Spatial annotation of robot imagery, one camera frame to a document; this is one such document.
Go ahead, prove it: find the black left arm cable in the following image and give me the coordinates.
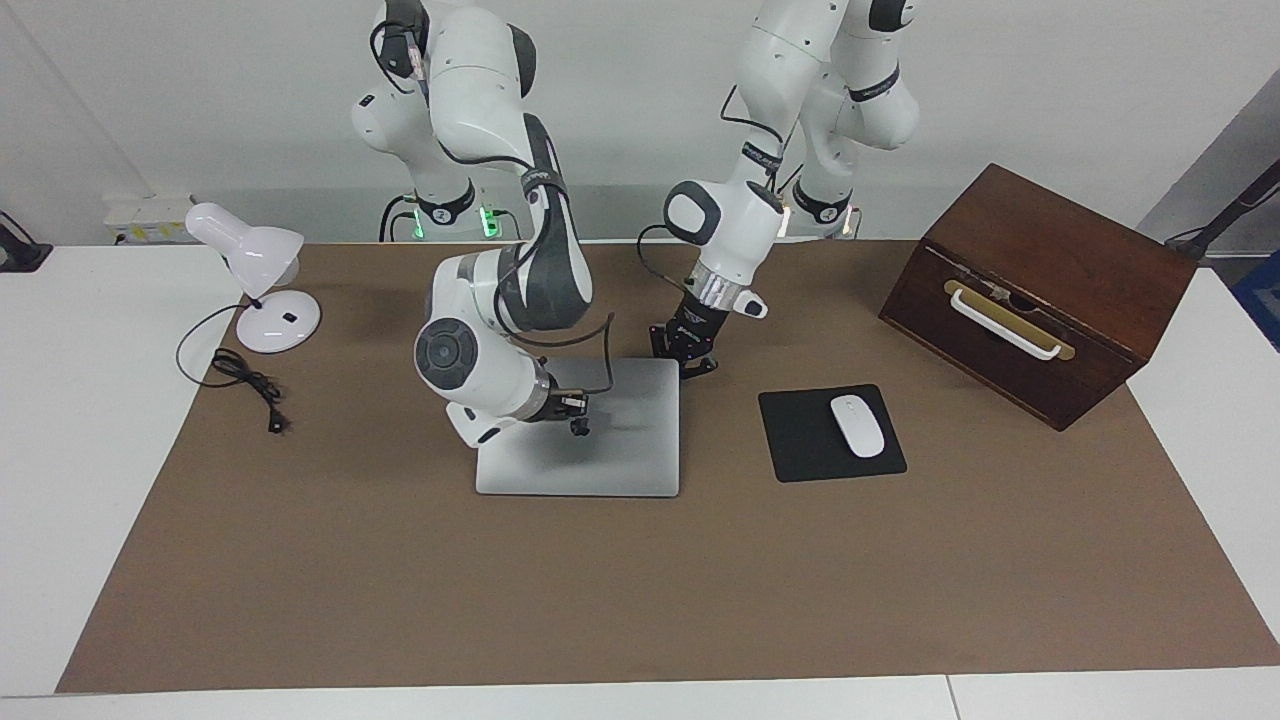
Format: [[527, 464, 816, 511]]
[[637, 85, 791, 301]]

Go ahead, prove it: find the white desk lamp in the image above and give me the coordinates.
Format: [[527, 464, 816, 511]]
[[185, 203, 322, 354]]

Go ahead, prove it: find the gold handle plate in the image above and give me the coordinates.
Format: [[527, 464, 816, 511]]
[[943, 280, 1076, 362]]

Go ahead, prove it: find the white box handle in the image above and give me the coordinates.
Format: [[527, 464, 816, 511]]
[[948, 288, 1063, 361]]

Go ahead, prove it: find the brown table mat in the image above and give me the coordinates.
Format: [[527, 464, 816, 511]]
[[55, 240, 1280, 694]]

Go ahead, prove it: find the black lamp power cable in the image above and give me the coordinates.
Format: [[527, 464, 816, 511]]
[[176, 303, 293, 435]]

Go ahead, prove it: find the black stand pole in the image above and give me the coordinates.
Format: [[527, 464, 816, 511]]
[[1165, 160, 1280, 263]]

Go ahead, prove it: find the silver laptop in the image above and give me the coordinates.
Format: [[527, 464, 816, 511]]
[[475, 358, 682, 498]]

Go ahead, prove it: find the white power strip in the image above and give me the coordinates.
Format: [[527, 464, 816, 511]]
[[103, 195, 196, 246]]

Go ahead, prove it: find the black mouse pad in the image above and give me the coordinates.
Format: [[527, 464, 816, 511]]
[[758, 384, 908, 483]]

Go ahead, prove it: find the black clamp mount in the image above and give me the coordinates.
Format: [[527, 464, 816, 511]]
[[0, 212, 53, 273]]

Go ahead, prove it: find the black base cable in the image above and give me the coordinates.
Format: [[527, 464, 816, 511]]
[[378, 193, 416, 243]]

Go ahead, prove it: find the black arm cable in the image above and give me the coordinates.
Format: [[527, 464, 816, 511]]
[[637, 85, 791, 301], [370, 20, 617, 398]]

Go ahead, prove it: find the white computer mouse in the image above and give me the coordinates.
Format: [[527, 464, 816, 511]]
[[830, 395, 887, 459]]

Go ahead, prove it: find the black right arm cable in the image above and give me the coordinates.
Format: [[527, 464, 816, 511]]
[[370, 20, 617, 398]]

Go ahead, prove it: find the blue bin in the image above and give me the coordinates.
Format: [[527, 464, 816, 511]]
[[1232, 250, 1280, 351]]

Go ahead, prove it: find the dark brown wooden box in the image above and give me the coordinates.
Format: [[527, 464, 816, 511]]
[[879, 163, 1198, 432]]

